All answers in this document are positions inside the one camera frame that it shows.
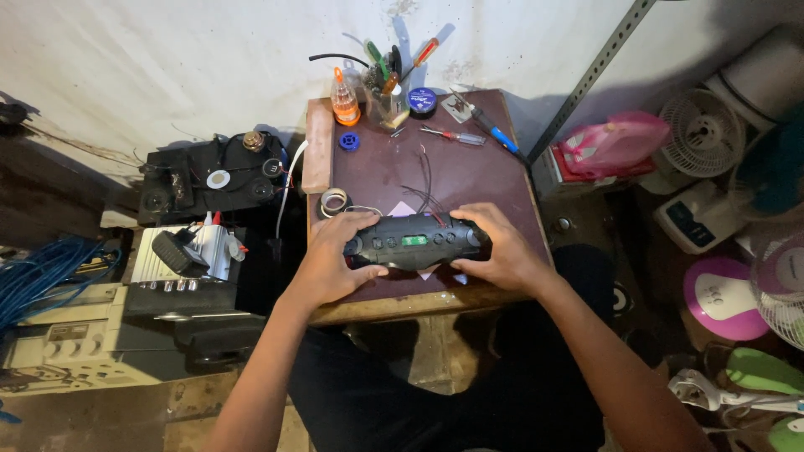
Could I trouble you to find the white blue electronic device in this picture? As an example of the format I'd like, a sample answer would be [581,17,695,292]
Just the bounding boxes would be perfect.
[653,180,748,255]

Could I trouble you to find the round blue solder paste tin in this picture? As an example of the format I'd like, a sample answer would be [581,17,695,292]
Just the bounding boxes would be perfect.
[407,87,438,119]

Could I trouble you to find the orange screwdriver bit set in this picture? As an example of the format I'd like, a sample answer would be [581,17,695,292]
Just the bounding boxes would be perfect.
[330,67,362,128]

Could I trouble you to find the white cable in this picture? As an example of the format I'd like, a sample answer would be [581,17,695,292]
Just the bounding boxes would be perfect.
[275,140,310,239]

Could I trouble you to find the roll of tape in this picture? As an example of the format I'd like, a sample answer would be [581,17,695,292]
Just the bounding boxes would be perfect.
[318,187,350,219]

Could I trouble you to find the pink white fan base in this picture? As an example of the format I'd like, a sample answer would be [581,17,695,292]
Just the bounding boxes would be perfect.
[683,256,771,342]

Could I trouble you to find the clear jar of tools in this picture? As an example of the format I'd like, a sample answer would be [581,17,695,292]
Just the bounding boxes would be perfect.
[363,39,441,130]

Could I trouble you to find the beige electronic unit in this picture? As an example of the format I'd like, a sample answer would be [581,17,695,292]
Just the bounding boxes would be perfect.
[0,282,183,398]

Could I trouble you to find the wooden block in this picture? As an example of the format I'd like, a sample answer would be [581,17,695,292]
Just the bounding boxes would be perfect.
[301,98,335,195]

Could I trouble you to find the white fan grille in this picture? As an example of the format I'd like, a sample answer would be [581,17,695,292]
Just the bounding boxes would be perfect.
[749,230,804,351]

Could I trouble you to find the person's right hand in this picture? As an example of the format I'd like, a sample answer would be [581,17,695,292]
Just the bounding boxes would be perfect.
[450,202,557,298]

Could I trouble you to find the person's left hand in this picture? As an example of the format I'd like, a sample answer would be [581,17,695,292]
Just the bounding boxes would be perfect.
[289,211,389,308]

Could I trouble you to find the pink plastic bag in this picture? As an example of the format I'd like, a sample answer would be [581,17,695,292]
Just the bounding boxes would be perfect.
[559,111,672,177]

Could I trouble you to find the person's black trousers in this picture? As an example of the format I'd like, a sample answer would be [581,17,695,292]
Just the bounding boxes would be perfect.
[288,244,629,452]

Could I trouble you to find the black and red wires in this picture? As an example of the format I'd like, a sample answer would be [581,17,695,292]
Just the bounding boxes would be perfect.
[401,144,448,228]

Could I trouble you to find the white desk fan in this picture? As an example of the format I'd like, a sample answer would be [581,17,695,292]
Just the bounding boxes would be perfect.
[639,88,747,195]

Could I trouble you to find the slotted metal angle bar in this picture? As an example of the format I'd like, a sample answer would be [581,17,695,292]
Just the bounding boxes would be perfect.
[526,0,657,165]

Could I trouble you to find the blue cable bundle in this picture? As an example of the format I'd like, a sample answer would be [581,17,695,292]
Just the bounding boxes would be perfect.
[0,236,123,334]

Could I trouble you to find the green fan blade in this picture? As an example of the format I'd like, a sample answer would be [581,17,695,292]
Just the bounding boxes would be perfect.
[726,347,804,396]

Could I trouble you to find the metal soldering iron stand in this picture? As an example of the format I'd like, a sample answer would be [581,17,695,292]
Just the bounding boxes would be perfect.
[441,93,473,124]

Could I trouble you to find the black portable speaker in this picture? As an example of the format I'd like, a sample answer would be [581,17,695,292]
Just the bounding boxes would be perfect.
[343,211,492,272]

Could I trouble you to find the black speaker panel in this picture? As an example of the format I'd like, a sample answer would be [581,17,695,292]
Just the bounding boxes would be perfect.
[137,131,294,227]

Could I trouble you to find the white fan stand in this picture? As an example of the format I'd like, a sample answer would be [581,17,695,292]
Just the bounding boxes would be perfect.
[667,368,804,416]

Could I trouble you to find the silver amplifier with adapter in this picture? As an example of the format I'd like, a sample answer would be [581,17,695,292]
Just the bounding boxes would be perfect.
[129,211,249,293]

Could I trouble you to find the small clear handled screwdriver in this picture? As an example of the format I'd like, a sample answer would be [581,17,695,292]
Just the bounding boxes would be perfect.
[420,126,487,147]

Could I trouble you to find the blue handled soldering iron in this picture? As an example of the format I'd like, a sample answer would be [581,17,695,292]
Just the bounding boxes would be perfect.
[450,88,527,162]

